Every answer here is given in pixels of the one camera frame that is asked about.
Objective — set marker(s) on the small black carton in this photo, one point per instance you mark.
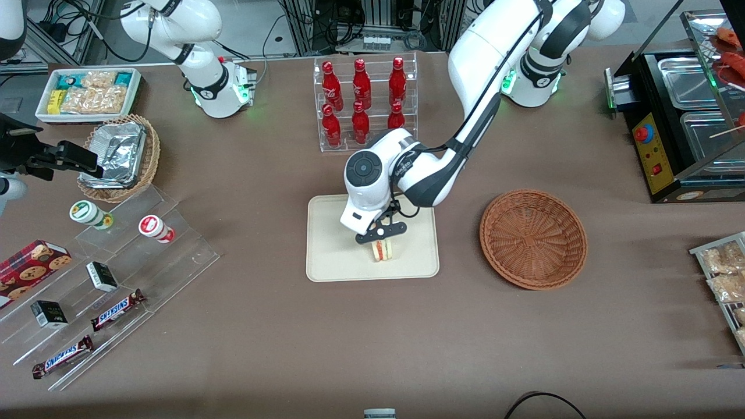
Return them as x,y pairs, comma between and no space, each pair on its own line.
49,314
102,276

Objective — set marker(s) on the grey tray of snack bags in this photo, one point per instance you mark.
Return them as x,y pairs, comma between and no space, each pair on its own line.
713,302

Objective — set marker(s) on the tan wicker basket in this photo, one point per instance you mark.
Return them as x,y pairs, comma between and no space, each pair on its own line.
148,157

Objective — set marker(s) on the stack of foil containers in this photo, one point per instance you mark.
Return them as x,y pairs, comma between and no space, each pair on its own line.
116,154

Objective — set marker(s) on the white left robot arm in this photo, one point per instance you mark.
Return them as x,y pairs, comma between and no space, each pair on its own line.
483,58

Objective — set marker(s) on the red-lidded white cup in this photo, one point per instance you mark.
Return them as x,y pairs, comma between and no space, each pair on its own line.
154,227

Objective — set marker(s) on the triangle sandwich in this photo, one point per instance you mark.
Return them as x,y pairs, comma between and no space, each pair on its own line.
382,250

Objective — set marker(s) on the clear bag of fried snacks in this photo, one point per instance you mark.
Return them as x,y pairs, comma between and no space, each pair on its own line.
722,257
740,317
727,288

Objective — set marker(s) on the red cola bottle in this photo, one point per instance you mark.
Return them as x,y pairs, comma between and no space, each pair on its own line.
396,118
361,84
331,84
360,123
397,81
330,128

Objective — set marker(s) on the clear bag of puffed snacks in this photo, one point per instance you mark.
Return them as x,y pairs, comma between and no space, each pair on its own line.
99,78
93,100

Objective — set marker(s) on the red sausages on skewers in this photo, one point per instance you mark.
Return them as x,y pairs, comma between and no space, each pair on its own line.
734,61

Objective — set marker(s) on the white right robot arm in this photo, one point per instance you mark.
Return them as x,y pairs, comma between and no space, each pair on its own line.
204,81

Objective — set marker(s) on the clear acrylic bottle rack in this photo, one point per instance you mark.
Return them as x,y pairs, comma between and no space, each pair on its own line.
349,145

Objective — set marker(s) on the black food warmer yellow panel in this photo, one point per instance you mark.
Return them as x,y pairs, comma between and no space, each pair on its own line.
655,151

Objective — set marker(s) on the small grey device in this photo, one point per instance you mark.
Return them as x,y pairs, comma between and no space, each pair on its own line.
379,414

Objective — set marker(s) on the white tray of snack packets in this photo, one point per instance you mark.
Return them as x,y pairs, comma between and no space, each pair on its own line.
43,116

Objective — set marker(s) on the cream rectangular serving tray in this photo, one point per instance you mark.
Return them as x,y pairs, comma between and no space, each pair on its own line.
337,256

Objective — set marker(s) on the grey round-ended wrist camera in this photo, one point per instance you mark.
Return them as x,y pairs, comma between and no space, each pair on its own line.
358,218
10,195

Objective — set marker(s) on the yellow snack packet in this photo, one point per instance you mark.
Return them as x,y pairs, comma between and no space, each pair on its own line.
55,102

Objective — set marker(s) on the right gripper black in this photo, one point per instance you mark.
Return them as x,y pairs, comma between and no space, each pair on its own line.
22,152

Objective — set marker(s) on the clear acrylic stepped display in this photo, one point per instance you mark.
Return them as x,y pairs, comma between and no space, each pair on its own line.
174,256

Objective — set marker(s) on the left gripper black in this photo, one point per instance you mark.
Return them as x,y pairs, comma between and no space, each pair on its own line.
387,212

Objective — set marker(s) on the round brown wicker basket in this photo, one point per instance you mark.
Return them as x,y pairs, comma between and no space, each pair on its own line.
532,238

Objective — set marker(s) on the white power strip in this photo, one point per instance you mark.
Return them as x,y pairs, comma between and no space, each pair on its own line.
376,42

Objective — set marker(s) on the Snickers chocolate bar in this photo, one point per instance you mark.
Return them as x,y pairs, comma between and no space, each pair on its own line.
63,356
116,310

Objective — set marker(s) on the teal snack packet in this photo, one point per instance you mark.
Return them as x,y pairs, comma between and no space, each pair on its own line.
123,78
71,80

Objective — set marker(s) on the red cookie box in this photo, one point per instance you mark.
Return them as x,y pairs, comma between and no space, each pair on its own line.
29,270

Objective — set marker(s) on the steel warmer pan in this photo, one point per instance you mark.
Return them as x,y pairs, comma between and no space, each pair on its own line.
689,81
707,137

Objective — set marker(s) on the green-lidded white cup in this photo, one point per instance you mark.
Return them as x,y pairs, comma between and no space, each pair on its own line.
87,212

